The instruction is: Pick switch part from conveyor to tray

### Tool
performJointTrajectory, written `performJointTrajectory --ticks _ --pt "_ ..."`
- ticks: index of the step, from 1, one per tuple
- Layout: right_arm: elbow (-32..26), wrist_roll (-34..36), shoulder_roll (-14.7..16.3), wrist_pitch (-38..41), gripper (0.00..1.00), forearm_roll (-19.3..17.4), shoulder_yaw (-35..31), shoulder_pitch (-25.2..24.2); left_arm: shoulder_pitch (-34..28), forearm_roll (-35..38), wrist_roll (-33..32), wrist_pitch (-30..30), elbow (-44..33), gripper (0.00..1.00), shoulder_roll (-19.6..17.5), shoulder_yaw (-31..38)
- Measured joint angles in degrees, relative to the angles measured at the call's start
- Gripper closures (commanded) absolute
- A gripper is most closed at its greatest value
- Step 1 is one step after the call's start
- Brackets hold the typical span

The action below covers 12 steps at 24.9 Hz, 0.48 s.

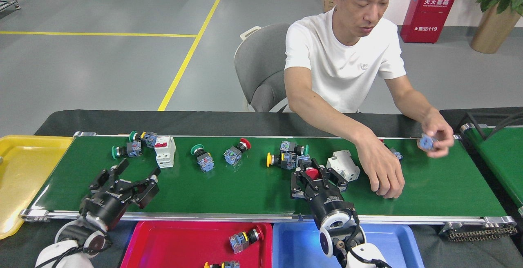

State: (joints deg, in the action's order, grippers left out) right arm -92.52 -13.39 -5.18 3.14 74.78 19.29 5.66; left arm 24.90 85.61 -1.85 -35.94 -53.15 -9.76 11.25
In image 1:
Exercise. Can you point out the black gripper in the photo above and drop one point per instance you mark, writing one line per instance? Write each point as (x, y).
(329, 202)
(106, 204)

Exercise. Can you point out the white circuit breaker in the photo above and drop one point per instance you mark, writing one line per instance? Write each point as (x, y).
(165, 153)
(343, 166)

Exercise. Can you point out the yellow push button switch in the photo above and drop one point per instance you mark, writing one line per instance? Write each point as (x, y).
(288, 161)

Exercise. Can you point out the green push button switch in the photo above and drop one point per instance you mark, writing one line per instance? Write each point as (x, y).
(205, 163)
(287, 146)
(150, 139)
(134, 148)

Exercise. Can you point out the yellow black selector switch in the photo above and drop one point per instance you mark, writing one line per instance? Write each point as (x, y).
(239, 242)

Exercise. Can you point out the blue grey contact block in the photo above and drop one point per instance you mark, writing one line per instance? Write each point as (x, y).
(427, 142)

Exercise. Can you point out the person's right forearm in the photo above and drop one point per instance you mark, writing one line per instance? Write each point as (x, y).
(331, 123)

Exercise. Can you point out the person's left forearm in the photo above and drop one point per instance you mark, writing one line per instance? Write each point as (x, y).
(412, 96)

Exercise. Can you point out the long green conveyor belt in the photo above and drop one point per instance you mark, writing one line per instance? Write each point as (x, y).
(245, 194)

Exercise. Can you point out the yellow plastic tray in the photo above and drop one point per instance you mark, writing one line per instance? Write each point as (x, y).
(24, 178)

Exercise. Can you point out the short green conveyor belt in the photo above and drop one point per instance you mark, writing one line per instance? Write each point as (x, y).
(502, 157)

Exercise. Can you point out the person's right hand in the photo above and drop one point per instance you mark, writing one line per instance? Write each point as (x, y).
(382, 170)

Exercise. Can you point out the person's left hand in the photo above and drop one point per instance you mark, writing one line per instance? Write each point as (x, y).
(441, 133)

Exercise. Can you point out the blue plastic bin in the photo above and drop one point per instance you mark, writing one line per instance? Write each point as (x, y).
(298, 247)

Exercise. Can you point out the red plastic bin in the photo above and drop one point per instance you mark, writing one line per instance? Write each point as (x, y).
(175, 243)

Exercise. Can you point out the person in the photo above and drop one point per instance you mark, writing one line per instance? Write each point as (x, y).
(343, 68)

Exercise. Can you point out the grey chair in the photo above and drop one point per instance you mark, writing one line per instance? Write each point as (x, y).
(261, 63)

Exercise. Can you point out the red fire extinguisher box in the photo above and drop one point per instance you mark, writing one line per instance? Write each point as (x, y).
(429, 14)

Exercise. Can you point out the potted green plant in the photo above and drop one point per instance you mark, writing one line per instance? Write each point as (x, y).
(492, 35)

